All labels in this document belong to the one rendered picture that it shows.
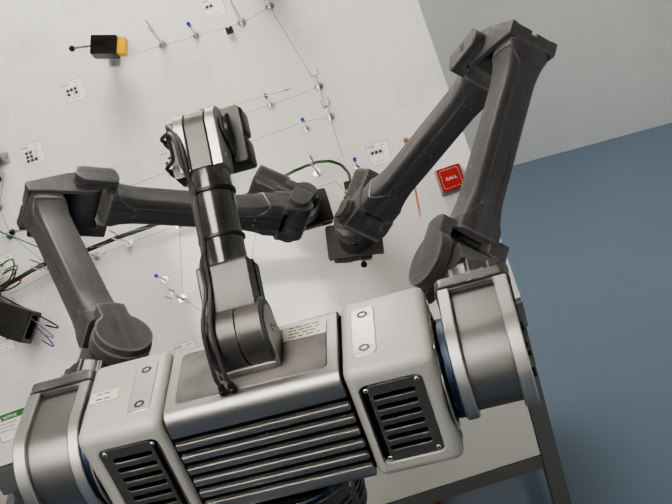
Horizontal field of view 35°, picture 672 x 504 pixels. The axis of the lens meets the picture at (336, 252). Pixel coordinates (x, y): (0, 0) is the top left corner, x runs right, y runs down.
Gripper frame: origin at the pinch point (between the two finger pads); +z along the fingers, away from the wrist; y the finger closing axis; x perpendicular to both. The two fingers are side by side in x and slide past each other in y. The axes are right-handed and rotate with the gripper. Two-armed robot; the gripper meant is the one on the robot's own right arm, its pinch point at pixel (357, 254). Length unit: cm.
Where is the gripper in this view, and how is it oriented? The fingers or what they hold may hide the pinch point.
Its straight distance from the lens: 204.4
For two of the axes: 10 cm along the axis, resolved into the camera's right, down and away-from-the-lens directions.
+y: -9.9, 1.3, 0.5
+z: 0.9, 3.0, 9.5
